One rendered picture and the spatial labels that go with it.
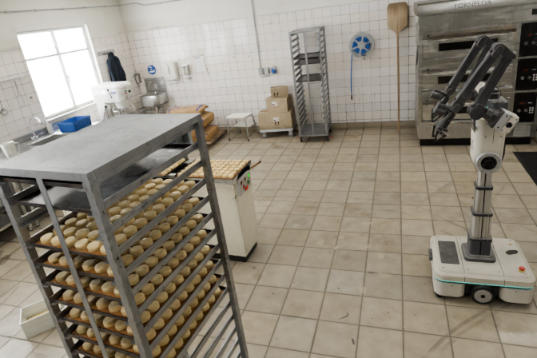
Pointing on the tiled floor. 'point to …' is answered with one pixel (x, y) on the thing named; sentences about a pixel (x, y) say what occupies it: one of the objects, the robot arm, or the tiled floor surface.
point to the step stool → (241, 121)
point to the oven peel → (395, 21)
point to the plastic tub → (36, 319)
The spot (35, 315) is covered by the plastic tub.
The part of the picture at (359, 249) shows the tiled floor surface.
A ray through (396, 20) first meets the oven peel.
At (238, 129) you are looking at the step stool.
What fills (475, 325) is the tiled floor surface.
